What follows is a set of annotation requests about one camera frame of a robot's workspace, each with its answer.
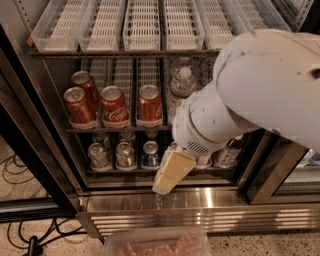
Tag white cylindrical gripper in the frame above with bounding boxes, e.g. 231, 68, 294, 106
152, 81, 258, 195

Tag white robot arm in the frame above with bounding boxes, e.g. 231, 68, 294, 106
152, 29, 320, 195

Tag silver can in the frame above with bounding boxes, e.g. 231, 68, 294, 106
116, 142, 136, 168
87, 143, 109, 168

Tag steel fridge base grille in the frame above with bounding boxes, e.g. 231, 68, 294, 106
76, 188, 320, 238

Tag column coke can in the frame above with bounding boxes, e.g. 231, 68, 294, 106
100, 86, 129, 123
138, 84, 162, 122

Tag silver can bottom left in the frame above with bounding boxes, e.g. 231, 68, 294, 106
87, 143, 109, 168

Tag dark drink bottle left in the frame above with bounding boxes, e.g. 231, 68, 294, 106
195, 154, 212, 169

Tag dark drink bottle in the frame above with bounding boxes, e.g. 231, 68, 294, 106
195, 154, 212, 169
215, 135, 243, 168

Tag dark drink bottle right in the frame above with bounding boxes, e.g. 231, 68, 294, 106
215, 135, 243, 168

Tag clear plastic food container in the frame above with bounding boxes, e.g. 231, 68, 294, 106
103, 226, 211, 256

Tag black floor cables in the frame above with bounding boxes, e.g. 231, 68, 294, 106
0, 154, 88, 256

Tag black fridge door frame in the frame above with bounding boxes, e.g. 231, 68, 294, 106
0, 28, 79, 223

